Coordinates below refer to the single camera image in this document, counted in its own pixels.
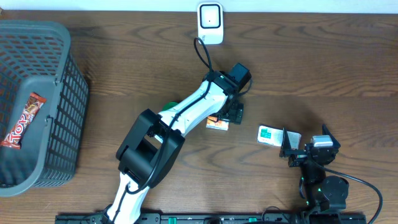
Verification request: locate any orange white snack packet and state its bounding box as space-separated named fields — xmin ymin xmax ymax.
xmin=206 ymin=116 xmax=229 ymax=131

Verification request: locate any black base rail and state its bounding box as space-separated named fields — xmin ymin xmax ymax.
xmin=55 ymin=212 xmax=368 ymax=224

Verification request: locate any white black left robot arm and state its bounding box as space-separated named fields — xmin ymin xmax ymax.
xmin=103 ymin=63 xmax=252 ymax=223

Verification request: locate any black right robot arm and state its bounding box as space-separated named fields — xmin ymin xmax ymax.
xmin=279 ymin=125 xmax=349 ymax=223

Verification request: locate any red Top chocolate bar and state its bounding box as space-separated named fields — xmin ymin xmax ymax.
xmin=1 ymin=92 xmax=47 ymax=149

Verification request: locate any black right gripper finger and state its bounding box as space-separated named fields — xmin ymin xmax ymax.
xmin=322 ymin=124 xmax=340 ymax=146
xmin=279 ymin=128 xmax=292 ymax=157

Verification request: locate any grey plastic shopping basket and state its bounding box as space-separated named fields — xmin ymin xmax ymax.
xmin=1 ymin=20 xmax=89 ymax=197

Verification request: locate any green lid white jar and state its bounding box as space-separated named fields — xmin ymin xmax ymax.
xmin=162 ymin=101 xmax=178 ymax=111

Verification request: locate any white barcode scanner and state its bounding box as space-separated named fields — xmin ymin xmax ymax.
xmin=197 ymin=2 xmax=224 ymax=45

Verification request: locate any white green carton box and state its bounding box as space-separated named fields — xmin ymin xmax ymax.
xmin=257 ymin=126 xmax=302 ymax=149

